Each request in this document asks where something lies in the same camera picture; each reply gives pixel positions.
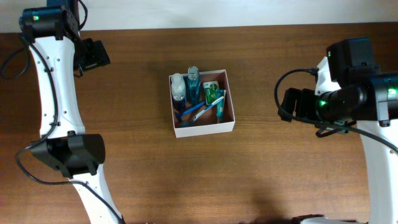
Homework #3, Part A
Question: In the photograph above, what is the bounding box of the teal mouthwash bottle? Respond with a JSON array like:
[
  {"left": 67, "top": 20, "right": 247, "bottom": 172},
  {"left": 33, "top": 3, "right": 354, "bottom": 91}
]
[{"left": 187, "top": 66, "right": 200, "bottom": 105}]

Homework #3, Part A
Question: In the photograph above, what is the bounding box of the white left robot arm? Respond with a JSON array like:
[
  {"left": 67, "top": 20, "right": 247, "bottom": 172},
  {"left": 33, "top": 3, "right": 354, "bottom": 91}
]
[{"left": 16, "top": 0, "right": 124, "bottom": 223}]

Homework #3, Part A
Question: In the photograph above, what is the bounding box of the blue disposable razor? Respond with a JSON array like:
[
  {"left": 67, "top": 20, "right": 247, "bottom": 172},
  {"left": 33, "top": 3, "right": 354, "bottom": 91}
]
[{"left": 175, "top": 101, "right": 206, "bottom": 122}]

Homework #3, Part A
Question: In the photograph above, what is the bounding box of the white open cardboard box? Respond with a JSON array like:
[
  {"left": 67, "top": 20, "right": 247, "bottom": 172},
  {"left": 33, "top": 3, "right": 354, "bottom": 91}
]
[{"left": 169, "top": 66, "right": 235, "bottom": 138}]

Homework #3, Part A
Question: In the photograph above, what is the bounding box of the green soap box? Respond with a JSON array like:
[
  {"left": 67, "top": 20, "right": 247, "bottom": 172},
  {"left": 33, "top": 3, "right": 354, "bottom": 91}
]
[{"left": 203, "top": 81, "right": 220, "bottom": 105}]

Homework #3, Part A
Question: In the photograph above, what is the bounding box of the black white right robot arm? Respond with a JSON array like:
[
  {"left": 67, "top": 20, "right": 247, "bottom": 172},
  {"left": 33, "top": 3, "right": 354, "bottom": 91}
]
[{"left": 274, "top": 37, "right": 397, "bottom": 223}]

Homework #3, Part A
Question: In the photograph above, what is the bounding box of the purple foam pump bottle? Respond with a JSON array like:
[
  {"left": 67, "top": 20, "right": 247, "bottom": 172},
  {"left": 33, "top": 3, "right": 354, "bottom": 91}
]
[{"left": 171, "top": 73, "right": 187, "bottom": 111}]

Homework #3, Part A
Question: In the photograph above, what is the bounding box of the blue white toothbrush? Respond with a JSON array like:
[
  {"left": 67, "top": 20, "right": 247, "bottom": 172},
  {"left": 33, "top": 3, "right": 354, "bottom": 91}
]
[{"left": 180, "top": 96, "right": 224, "bottom": 128}]

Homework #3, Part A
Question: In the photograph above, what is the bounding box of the green white toothpaste tube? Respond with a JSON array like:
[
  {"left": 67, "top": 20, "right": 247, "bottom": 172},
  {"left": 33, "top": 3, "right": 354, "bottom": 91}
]
[{"left": 216, "top": 90, "right": 226, "bottom": 124}]

